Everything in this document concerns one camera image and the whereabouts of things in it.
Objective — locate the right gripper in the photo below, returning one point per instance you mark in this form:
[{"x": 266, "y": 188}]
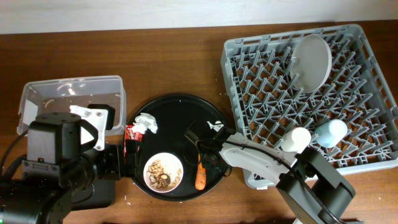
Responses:
[{"x": 206, "y": 162}]

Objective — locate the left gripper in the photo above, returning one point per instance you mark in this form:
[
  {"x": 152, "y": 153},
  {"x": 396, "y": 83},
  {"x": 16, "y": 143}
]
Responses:
[{"x": 132, "y": 157}]

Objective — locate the red snack wrapper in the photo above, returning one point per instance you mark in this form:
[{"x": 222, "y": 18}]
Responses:
[{"x": 132, "y": 137}]

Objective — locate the white tissue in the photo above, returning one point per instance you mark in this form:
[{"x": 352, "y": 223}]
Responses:
[{"x": 144, "y": 122}]

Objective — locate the white plastic fork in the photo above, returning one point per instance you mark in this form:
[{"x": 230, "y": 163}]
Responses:
[{"x": 216, "y": 126}]

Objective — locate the white bowl with food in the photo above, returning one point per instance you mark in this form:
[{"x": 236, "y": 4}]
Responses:
[{"x": 163, "y": 172}]

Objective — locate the orange carrot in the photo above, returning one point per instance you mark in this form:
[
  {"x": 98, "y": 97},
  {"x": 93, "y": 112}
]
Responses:
[{"x": 200, "y": 181}]

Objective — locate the white cup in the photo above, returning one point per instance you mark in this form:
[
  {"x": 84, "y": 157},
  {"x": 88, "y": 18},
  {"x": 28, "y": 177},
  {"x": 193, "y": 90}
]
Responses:
[{"x": 296, "y": 140}]

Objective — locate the light blue cup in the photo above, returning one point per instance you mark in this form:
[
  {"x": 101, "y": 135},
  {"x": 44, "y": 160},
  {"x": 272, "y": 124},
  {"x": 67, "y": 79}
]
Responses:
[{"x": 331, "y": 133}]

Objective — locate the grey plate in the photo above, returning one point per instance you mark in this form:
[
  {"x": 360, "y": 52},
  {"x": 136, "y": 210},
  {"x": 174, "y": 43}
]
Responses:
[{"x": 312, "y": 63}]

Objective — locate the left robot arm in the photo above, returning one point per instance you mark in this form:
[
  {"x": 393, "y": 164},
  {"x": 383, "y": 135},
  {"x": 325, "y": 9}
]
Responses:
[{"x": 65, "y": 154}]

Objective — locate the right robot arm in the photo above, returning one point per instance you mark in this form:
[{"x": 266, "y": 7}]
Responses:
[{"x": 313, "y": 189}]

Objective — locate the grey dishwasher rack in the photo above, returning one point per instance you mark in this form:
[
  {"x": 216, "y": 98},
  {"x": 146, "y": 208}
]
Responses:
[{"x": 267, "y": 102}]

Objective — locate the round black serving tray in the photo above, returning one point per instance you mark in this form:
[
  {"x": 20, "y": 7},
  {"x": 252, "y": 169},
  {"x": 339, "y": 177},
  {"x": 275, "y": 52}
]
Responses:
[{"x": 174, "y": 114}]

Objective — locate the black rectangular tray bin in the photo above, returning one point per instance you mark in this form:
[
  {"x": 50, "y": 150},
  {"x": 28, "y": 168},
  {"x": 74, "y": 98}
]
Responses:
[{"x": 100, "y": 194}]

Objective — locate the clear plastic bin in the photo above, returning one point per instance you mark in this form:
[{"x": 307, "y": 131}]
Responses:
[{"x": 58, "y": 95}]

